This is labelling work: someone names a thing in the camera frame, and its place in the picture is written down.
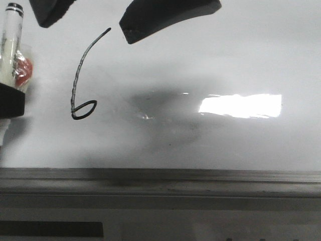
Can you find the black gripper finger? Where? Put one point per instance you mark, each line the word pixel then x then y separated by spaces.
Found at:
pixel 144 18
pixel 48 12
pixel 12 102

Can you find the white whiteboard marker pen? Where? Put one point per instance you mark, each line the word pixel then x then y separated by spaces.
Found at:
pixel 16 69

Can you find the white whiteboard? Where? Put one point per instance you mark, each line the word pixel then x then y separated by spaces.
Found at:
pixel 238 89

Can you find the grey aluminium whiteboard frame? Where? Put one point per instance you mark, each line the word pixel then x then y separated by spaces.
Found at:
pixel 171 189

